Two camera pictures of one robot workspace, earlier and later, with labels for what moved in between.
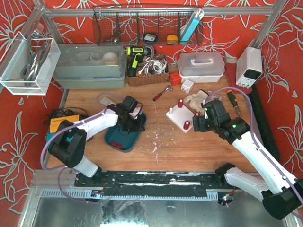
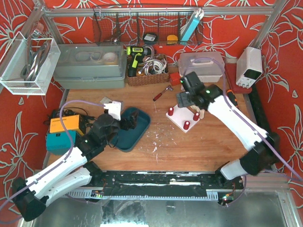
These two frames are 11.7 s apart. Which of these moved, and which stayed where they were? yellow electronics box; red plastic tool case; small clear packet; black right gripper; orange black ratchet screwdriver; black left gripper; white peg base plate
Moved: black right gripper; black left gripper
Stayed: small clear packet; yellow electronics box; red plastic tool case; white peg base plate; orange black ratchet screwdriver
